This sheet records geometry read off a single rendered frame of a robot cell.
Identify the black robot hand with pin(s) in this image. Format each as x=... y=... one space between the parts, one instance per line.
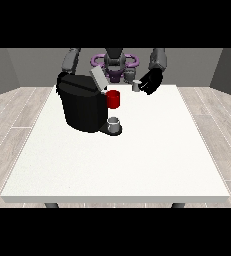
x=152 y=81

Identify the small grey coffee pod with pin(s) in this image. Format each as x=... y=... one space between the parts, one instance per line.
x=136 y=85

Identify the pale grey machine lid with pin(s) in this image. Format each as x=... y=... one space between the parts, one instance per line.
x=98 y=78

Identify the black coffee machine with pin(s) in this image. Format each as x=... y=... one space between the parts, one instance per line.
x=81 y=103

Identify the grey robot trunk purple rings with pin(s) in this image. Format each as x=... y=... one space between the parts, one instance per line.
x=113 y=63

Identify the small grey cup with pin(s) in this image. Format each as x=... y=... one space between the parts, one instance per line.
x=114 y=124

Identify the dark table leg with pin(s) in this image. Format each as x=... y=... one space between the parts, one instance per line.
x=51 y=205
x=178 y=205

